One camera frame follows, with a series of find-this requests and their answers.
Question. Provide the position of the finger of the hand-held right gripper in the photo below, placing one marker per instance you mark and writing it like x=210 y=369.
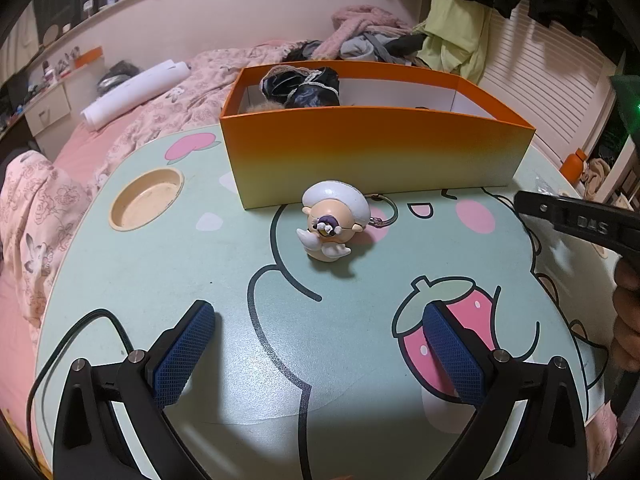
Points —
x=542 y=207

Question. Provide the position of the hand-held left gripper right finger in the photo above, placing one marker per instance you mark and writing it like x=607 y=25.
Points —
x=452 y=355

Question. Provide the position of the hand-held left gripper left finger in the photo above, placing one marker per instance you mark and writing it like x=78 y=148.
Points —
x=182 y=355

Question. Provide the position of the clear crinkled plastic bag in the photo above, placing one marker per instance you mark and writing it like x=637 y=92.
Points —
x=545 y=184

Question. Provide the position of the large orange cardboard box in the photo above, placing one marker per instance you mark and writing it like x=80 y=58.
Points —
x=375 y=160

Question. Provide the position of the brown fluffy scrunchie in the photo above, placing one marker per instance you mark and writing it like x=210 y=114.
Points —
x=262 y=106

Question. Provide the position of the black lace-trimmed garment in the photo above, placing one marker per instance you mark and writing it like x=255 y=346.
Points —
x=305 y=92

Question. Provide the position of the person's right hand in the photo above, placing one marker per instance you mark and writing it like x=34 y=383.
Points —
x=627 y=310

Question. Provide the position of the orange bottle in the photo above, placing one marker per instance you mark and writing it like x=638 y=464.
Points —
x=572 y=165

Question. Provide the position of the beige stuffed toy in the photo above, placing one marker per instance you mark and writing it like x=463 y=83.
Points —
x=595 y=175

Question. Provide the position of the light green hanging garment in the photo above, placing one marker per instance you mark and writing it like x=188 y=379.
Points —
x=450 y=35

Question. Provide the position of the pink floral blanket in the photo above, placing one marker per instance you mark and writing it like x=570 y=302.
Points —
x=50 y=200

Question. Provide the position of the pink fuzzy garment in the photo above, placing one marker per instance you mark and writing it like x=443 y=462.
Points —
x=360 y=22

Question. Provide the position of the white rolled paper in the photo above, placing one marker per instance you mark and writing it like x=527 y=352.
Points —
x=135 y=92

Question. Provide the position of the white drawer cabinet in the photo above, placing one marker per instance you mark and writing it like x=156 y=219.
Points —
x=47 y=110

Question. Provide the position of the grey and black bag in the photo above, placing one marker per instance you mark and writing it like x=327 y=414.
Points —
x=115 y=77

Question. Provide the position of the small red and white jar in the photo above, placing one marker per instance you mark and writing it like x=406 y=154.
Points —
x=50 y=74

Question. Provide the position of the small orange box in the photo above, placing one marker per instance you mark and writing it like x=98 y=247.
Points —
x=87 y=56

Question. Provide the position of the round beige plate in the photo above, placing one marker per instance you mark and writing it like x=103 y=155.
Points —
x=50 y=33

